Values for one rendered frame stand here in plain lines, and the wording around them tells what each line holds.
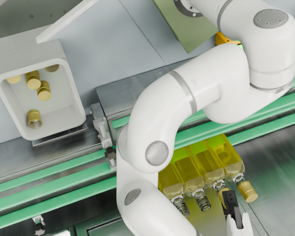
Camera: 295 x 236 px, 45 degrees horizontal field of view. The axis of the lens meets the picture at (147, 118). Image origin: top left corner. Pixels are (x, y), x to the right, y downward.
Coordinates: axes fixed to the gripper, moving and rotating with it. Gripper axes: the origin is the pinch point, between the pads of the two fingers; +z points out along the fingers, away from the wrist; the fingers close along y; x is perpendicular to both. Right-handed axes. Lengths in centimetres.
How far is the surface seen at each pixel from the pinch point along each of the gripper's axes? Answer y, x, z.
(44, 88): 24, 43, 24
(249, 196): 1.0, -5.0, 0.3
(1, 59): 33, 51, 26
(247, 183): 1.3, -5.4, 4.1
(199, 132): 6.1, 4.2, 18.9
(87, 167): 3.4, 35.6, 13.4
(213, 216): -12.8, 2.8, 3.7
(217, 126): 6.2, -1.1, 20.3
